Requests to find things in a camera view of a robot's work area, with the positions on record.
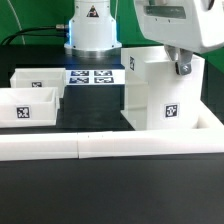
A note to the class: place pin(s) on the white front drawer tray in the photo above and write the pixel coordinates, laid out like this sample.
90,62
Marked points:
28,107

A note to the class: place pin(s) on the white drawer cabinet box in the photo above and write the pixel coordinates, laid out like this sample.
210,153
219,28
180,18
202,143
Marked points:
156,96

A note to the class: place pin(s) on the white L-shaped foam fence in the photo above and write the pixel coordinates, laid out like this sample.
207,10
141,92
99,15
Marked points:
208,137

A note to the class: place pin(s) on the white rear drawer tray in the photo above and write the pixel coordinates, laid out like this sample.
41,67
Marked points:
39,77

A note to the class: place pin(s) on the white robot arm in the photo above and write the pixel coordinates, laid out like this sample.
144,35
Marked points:
92,31

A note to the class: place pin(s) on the white fiducial marker sheet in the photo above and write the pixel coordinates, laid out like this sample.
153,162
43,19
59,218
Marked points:
95,77

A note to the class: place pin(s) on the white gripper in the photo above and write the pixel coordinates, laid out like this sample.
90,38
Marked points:
190,25

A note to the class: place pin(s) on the white drawer tray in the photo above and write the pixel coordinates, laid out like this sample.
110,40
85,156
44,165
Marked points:
39,77
28,107

